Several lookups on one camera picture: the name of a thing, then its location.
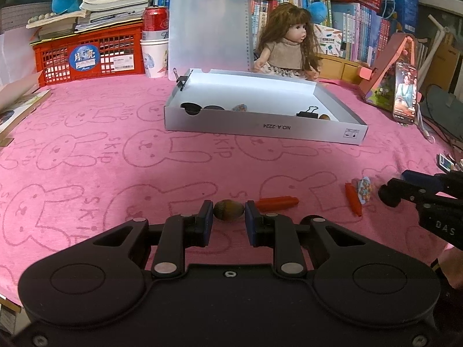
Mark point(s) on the dark bag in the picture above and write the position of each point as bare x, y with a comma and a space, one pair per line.
445, 104

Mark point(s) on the stack of books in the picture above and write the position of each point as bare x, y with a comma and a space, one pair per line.
115, 3

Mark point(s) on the white printed carton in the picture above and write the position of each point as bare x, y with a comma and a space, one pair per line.
329, 41

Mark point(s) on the wooden drawer unit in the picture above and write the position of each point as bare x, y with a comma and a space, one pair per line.
347, 68

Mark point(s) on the white cardboard box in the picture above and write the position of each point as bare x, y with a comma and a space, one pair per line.
253, 94

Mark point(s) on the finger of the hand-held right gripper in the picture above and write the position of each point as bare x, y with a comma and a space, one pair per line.
416, 176
392, 191

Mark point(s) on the red plastic basket with sticker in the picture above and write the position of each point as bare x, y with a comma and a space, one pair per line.
54, 65

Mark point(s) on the colourful candy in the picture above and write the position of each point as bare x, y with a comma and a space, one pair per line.
364, 188

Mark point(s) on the notebook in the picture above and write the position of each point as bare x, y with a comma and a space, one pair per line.
18, 108

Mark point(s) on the smartphone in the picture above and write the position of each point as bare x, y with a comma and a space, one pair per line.
405, 94

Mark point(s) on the blue bag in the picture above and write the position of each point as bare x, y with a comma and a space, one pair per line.
401, 5

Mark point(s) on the tall black cap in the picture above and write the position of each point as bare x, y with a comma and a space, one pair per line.
190, 108

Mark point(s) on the red drink can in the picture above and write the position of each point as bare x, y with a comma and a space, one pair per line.
155, 18

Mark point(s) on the black round cap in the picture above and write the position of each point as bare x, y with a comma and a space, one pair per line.
213, 107

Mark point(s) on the brown-haired doll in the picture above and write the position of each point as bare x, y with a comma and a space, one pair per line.
287, 47

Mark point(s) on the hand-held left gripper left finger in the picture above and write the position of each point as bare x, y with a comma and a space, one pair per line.
206, 222

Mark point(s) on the blue plush ball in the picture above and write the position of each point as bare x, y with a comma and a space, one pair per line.
318, 11

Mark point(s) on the row of books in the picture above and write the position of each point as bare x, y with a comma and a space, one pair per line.
365, 32

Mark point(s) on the white paper cup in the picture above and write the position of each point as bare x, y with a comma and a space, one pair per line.
154, 58

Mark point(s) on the white tubes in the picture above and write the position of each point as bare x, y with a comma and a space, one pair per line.
436, 39

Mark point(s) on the pink phone stand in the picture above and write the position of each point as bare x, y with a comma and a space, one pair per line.
383, 68

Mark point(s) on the pink bunny print blanket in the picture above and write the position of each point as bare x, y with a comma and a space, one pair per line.
90, 151

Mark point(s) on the small black binder clip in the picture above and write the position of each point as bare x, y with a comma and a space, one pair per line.
181, 81

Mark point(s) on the large black binder clip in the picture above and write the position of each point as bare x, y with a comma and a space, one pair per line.
306, 113

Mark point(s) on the translucent clipboard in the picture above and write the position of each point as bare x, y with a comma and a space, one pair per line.
209, 25

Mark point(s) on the brown cardboard box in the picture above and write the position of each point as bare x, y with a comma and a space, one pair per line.
446, 65

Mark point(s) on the brown nut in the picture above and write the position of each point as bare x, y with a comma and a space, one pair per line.
228, 209
324, 117

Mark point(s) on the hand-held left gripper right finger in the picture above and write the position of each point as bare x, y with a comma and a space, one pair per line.
252, 224

